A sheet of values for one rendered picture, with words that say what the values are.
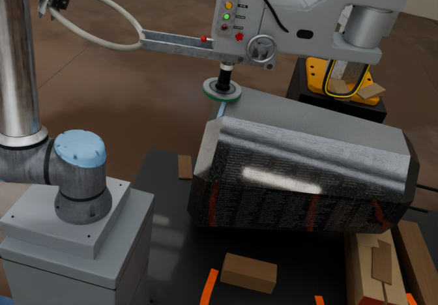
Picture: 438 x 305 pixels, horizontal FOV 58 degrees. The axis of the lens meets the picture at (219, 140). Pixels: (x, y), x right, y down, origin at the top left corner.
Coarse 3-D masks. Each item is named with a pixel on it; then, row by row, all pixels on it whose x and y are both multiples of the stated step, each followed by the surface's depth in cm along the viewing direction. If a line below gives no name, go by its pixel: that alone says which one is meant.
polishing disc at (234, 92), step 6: (210, 78) 221; (216, 78) 223; (204, 84) 215; (210, 84) 216; (234, 84) 221; (210, 90) 211; (216, 90) 212; (234, 90) 216; (240, 90) 217; (216, 96) 208; (222, 96) 208; (228, 96) 209; (234, 96) 210
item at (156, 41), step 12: (156, 36) 201; (168, 36) 201; (180, 36) 202; (144, 48) 192; (156, 48) 193; (168, 48) 193; (180, 48) 194; (192, 48) 194; (204, 48) 195; (228, 60) 200; (240, 60) 199
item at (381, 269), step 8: (360, 240) 237; (368, 240) 238; (376, 240) 239; (376, 248) 234; (384, 248) 235; (376, 256) 230; (384, 256) 231; (376, 264) 225; (384, 264) 226; (376, 272) 220; (384, 272) 221; (384, 280) 217
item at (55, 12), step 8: (104, 0) 204; (48, 8) 169; (56, 8) 169; (120, 8) 206; (56, 16) 167; (128, 16) 206; (64, 24) 166; (72, 24) 167; (136, 24) 203; (80, 32) 167; (88, 40) 169; (96, 40) 170; (104, 40) 172; (112, 48) 175; (120, 48) 177; (128, 48) 180; (136, 48) 185
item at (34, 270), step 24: (144, 192) 155; (120, 216) 144; (144, 216) 146; (24, 240) 130; (120, 240) 136; (144, 240) 157; (24, 264) 129; (48, 264) 126; (72, 264) 126; (96, 264) 127; (120, 264) 129; (144, 264) 172; (24, 288) 139; (48, 288) 135; (72, 288) 132; (96, 288) 129; (120, 288) 134; (144, 288) 191
